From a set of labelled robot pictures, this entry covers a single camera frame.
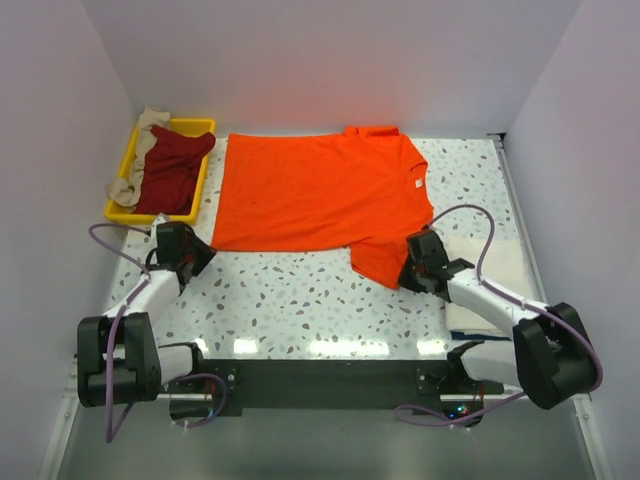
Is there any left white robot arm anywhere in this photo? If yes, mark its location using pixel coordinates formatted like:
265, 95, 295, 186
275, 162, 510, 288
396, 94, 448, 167
76, 217, 216, 408

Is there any aluminium frame rail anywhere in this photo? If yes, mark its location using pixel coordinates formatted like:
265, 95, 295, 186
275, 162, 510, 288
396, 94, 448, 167
37, 134, 614, 480

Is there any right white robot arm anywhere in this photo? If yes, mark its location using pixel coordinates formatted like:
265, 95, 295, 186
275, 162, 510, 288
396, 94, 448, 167
399, 228, 603, 410

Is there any dark red t-shirt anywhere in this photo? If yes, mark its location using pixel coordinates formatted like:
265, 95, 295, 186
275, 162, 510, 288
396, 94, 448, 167
133, 126, 216, 215

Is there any folded navy blue t-shirt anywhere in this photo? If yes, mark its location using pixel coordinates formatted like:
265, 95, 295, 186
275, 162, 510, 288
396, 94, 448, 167
450, 331, 509, 342

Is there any yellow plastic bin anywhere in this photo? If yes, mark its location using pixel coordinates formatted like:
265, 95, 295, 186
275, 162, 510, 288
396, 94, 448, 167
104, 118, 215, 225

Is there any orange t-shirt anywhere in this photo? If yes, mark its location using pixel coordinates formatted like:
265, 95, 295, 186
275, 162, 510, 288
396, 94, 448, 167
211, 126, 433, 289

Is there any beige t-shirt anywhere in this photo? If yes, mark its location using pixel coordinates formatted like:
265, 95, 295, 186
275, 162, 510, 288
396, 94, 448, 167
106, 107, 171, 212

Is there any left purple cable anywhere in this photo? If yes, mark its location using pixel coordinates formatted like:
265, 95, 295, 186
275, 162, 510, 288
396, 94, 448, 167
88, 222, 229, 444

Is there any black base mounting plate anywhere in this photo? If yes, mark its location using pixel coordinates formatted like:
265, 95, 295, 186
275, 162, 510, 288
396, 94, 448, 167
164, 359, 504, 420

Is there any folded white t-shirt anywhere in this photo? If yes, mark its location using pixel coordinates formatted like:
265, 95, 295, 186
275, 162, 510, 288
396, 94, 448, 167
444, 236, 538, 336

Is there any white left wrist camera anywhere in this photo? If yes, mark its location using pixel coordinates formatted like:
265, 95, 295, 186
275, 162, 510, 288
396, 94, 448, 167
151, 214, 170, 228

